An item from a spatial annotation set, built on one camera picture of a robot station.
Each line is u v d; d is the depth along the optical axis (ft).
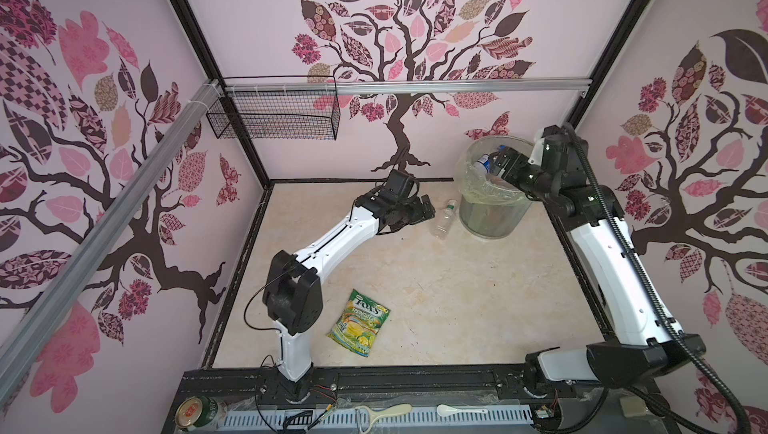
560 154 1.62
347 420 2.29
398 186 2.12
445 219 3.50
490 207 3.01
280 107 3.11
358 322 2.68
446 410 2.25
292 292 1.55
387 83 3.10
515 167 1.97
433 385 2.47
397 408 2.31
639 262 1.35
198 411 2.03
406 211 2.40
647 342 1.26
